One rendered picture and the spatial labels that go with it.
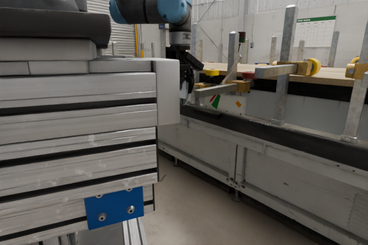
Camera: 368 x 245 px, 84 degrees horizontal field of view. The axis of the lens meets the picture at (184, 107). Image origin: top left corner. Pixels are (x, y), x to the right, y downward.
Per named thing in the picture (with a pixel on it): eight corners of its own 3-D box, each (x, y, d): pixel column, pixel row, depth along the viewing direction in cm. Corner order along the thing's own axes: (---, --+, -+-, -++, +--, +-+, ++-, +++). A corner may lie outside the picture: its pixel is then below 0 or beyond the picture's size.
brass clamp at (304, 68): (305, 75, 76) (308, 62, 75) (270, 73, 86) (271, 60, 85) (310, 74, 81) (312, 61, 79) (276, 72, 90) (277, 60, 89)
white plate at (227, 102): (243, 117, 99) (245, 97, 96) (202, 107, 117) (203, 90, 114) (244, 117, 99) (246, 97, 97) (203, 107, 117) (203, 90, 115)
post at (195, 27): (194, 107, 123) (196, 22, 111) (190, 106, 125) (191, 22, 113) (199, 106, 125) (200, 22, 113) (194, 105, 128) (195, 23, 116)
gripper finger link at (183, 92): (173, 107, 73) (173, 81, 71) (185, 104, 77) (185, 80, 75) (179, 109, 71) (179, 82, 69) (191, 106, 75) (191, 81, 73)
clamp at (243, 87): (243, 92, 97) (245, 82, 95) (220, 89, 106) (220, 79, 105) (249, 91, 101) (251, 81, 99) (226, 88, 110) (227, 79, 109)
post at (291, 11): (280, 125, 88) (295, 3, 76) (271, 123, 90) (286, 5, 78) (283, 123, 90) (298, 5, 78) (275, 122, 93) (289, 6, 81)
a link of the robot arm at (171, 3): (143, 21, 55) (155, 27, 65) (185, 21, 53) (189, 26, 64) (142, -11, 53) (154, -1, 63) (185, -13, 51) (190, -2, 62)
